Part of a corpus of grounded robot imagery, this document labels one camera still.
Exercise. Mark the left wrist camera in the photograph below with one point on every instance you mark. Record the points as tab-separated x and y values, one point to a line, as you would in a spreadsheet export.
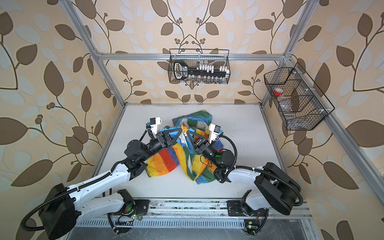
153	126

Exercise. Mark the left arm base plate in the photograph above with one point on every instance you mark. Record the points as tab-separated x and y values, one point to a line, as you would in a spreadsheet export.
135	207

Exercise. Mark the red lidded clear container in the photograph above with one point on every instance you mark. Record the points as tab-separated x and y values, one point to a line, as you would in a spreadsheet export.
278	92

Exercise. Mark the black wire basket back wall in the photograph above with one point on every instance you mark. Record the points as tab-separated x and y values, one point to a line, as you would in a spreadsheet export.
216	57

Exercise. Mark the rainbow coloured jacket white lining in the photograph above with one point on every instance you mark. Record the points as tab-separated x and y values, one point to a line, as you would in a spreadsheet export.
196	167

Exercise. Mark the black white tool in basket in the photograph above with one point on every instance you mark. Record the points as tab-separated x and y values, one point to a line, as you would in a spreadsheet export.
182	71

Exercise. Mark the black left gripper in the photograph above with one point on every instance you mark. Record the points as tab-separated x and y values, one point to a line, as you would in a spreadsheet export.
160	140

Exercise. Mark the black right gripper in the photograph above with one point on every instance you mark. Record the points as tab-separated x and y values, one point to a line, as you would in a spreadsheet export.
203	146

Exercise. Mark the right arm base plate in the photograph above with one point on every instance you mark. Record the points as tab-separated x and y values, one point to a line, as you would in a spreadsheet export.
237	208

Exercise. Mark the black wire basket wall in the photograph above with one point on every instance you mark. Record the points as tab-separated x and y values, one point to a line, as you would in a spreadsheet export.
216	57
303	106

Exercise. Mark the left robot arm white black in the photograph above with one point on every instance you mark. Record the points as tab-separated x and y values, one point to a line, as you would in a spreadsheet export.
64	207

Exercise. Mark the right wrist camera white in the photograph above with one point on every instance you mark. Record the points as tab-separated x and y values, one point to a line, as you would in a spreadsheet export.
215	132

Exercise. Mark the black wire basket right wall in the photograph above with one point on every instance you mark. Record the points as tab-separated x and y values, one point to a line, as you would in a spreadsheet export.
303	106

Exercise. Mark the aluminium frame rails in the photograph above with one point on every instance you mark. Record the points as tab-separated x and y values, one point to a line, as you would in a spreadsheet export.
371	176

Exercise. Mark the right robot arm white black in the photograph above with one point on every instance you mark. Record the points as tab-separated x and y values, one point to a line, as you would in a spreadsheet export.
277	190

